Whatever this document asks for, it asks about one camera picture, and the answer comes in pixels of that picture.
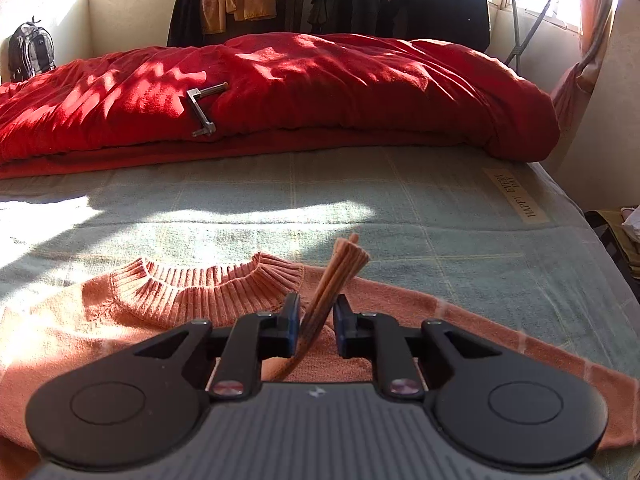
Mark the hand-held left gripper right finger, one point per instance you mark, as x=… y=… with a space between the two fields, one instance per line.
x=340 y=327

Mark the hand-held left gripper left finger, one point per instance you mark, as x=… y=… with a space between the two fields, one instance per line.
x=294 y=327

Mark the orange striped knit sweater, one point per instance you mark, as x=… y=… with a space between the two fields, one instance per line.
x=75 y=320

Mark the metal clothes drying rack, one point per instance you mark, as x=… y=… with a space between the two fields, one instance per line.
x=515 y=50

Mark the mustard hanging clothes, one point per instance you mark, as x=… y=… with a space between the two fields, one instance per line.
x=240 y=0

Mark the green checked bed sheet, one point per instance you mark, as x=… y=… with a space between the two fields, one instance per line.
x=250 y=200

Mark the red quilt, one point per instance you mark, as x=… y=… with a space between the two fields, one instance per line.
x=325 y=90

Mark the dark wooden chair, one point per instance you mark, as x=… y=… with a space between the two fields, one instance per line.
x=602 y=240

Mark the khaki cloth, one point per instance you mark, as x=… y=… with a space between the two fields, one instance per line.
x=625 y=255

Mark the white crumpled cloth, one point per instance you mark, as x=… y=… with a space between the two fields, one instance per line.
x=632 y=222

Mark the brown hanging cloth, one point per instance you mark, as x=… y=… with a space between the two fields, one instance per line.
x=290 y=5

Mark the black hanging cloth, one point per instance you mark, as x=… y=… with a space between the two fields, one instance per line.
x=185 y=15

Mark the grey backpack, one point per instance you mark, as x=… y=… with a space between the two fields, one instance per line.
x=32 y=50

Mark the pink curtain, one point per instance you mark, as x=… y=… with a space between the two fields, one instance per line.
x=592 y=25

